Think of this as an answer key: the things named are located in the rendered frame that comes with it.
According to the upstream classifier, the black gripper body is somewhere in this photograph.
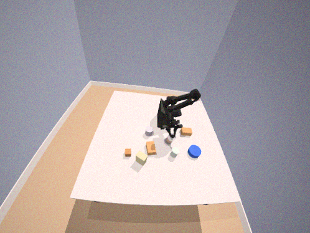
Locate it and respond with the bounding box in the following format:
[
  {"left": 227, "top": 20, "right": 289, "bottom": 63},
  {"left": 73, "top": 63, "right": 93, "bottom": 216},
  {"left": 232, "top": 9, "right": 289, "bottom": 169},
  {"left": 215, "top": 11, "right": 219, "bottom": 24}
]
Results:
[{"left": 161, "top": 118, "right": 183, "bottom": 130}]

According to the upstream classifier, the pale yellow box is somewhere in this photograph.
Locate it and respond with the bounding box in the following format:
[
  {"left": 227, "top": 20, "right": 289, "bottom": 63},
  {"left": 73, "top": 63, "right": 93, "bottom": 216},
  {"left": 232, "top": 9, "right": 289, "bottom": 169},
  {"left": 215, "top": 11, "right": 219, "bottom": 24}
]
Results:
[{"left": 136, "top": 150, "right": 148, "bottom": 166}]

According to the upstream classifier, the orange rectangular block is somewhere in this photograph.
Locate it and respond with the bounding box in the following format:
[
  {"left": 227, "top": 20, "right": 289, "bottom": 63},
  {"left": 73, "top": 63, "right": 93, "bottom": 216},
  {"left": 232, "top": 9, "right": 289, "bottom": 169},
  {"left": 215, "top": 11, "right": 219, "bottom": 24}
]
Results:
[
  {"left": 181, "top": 127, "right": 192, "bottom": 136},
  {"left": 146, "top": 141, "right": 156, "bottom": 155}
]

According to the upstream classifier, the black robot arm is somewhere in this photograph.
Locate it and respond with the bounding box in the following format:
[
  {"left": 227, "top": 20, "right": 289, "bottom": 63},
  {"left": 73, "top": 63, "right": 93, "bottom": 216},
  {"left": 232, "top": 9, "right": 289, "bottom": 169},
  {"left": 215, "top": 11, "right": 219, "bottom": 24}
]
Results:
[{"left": 162, "top": 89, "right": 201, "bottom": 125}]

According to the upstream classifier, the small orange block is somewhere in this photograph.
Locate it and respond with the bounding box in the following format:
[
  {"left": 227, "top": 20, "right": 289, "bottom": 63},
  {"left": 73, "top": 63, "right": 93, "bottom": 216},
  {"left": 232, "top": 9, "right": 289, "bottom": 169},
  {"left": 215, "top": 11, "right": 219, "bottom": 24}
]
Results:
[{"left": 124, "top": 148, "right": 131, "bottom": 156}]

